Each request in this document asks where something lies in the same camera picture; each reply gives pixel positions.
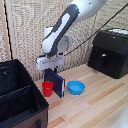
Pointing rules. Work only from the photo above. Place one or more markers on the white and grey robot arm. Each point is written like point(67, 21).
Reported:
point(61, 25)

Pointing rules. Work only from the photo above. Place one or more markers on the blue plastic bowl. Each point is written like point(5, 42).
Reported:
point(76, 87)

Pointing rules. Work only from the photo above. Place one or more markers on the black fabric storage box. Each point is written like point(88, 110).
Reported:
point(18, 96)

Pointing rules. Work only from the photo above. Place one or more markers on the black paper shredder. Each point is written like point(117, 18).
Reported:
point(109, 53)

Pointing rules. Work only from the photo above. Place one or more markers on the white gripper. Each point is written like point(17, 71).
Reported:
point(49, 62)

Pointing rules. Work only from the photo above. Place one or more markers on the red plastic cup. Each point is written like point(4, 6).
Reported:
point(47, 89)

